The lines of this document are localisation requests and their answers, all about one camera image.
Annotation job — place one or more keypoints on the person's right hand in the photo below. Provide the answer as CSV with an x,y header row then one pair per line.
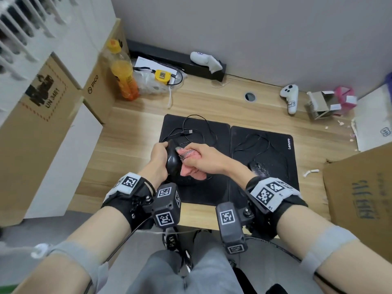
x,y
214,162

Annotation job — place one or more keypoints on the person's left hand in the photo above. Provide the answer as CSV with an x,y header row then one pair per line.
x,y
156,162

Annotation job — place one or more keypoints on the black mouse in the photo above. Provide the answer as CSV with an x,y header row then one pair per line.
x,y
173,163
255,168

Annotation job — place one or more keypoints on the pink cleaning cloth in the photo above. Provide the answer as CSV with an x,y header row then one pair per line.
x,y
190,172

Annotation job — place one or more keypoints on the black mouse pad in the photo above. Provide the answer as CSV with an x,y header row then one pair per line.
x,y
171,122
281,180

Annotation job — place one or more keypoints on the person's right forearm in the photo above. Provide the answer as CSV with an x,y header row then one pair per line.
x,y
306,226

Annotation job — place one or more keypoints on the person's left forearm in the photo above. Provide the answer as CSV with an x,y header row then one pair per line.
x,y
101,235

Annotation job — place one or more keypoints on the clear plastic bag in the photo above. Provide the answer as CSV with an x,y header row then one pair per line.
x,y
147,84

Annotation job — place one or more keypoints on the black white sneaker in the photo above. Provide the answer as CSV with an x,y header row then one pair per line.
x,y
171,241

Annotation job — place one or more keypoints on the cardboard box with round logo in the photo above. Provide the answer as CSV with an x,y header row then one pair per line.
x,y
101,97

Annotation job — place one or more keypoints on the yellow tape measure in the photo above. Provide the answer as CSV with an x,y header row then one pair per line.
x,y
161,77

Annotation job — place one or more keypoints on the white board panel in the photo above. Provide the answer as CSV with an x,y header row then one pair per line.
x,y
67,168

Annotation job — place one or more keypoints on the orange juice bottle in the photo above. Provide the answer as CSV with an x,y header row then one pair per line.
x,y
122,73

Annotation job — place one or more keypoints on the small white twist tie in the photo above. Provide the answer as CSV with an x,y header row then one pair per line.
x,y
310,172

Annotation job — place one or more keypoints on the white paper sheet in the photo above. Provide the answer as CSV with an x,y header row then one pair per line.
x,y
144,62

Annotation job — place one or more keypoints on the white controller with label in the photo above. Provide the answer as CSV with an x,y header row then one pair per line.
x,y
289,91

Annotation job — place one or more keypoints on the long black bar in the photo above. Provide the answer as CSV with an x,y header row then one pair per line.
x,y
171,58

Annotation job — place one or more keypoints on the small open cardboard box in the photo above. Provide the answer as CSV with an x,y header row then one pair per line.
x,y
318,104

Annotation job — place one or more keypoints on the large cardboard box red-dotted label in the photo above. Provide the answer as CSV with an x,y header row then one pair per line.
x,y
30,150

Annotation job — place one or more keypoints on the scattered white crumbs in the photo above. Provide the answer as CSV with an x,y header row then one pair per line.
x,y
340,122

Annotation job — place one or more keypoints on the pink box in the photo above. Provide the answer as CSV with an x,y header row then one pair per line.
x,y
344,97

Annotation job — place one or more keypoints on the cardboard box with dark writing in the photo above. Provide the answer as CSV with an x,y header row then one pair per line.
x,y
361,195

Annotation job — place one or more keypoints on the white slatted crate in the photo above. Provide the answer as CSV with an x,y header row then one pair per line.
x,y
9,101

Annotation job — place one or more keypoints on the white paper bag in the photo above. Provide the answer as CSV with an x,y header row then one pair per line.
x,y
373,119

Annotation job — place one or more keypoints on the green strip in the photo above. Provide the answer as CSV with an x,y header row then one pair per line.
x,y
7,290

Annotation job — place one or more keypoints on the black wrist camera with markers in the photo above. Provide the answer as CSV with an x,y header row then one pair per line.
x,y
231,229
165,211

